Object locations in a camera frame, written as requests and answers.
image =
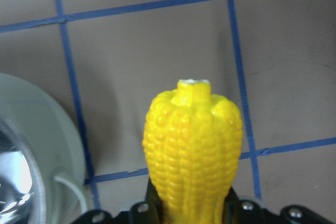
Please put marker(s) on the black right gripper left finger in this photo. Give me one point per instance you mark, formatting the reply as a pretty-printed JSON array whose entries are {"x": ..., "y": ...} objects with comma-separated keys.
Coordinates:
[{"x": 149, "y": 210}]

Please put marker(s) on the pale green pot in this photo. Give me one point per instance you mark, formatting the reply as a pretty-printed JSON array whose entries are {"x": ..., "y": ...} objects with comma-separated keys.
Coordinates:
[{"x": 42, "y": 158}]

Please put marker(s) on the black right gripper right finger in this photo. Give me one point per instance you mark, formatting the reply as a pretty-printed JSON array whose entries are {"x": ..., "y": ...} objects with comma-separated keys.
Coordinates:
[{"x": 241, "y": 210}]

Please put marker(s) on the yellow toy corn cob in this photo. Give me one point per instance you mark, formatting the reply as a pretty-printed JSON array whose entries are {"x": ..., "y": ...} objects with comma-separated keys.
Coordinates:
[{"x": 192, "y": 144}]

